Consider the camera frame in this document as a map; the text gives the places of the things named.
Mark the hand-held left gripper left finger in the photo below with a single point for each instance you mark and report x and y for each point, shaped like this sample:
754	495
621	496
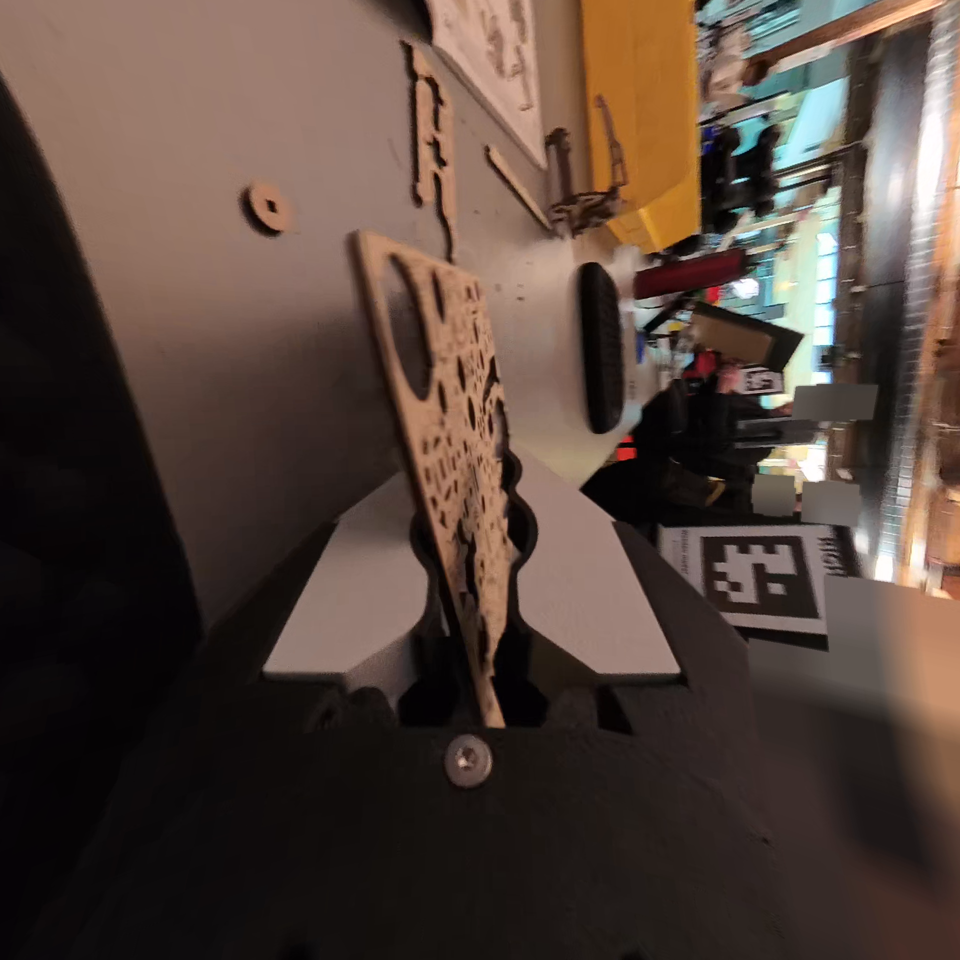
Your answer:
352	592

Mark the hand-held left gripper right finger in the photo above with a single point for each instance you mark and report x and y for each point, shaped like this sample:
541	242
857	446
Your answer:
592	592

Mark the laser-cut wooden parts sheet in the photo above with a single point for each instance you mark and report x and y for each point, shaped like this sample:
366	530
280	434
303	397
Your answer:
416	435

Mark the partly built wooden model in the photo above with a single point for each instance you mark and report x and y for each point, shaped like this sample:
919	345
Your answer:
585	206

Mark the brown cardboard box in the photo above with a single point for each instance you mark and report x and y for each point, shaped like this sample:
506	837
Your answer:
742	337

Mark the black oval textured pad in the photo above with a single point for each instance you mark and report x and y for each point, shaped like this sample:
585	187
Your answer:
600	349

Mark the red cylinder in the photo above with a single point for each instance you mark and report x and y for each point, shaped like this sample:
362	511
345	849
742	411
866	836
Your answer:
690	271

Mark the round wooden washer part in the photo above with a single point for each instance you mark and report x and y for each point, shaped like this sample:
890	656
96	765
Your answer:
255	217

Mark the thin wooden stick part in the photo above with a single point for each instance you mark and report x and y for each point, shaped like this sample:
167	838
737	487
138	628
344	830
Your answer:
517	186

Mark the long notched wooden part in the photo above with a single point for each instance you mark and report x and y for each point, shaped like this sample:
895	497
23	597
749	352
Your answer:
442	187

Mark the yellow plastic bin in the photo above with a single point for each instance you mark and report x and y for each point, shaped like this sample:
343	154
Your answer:
645	90

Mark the printed instruction sheet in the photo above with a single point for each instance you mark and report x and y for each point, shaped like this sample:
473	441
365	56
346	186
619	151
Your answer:
480	75

